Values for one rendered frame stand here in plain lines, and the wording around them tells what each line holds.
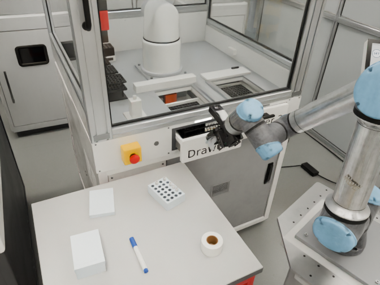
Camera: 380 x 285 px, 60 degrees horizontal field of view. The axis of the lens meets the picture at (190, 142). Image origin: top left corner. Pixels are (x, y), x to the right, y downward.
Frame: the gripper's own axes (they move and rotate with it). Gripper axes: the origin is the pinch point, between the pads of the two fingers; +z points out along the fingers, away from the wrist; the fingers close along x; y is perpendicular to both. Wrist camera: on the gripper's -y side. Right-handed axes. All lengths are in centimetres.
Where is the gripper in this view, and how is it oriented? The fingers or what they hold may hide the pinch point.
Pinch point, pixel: (213, 138)
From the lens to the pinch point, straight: 132.2
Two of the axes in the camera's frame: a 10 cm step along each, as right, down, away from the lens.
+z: -2.6, 3.1, 9.1
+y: 3.3, 9.2, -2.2
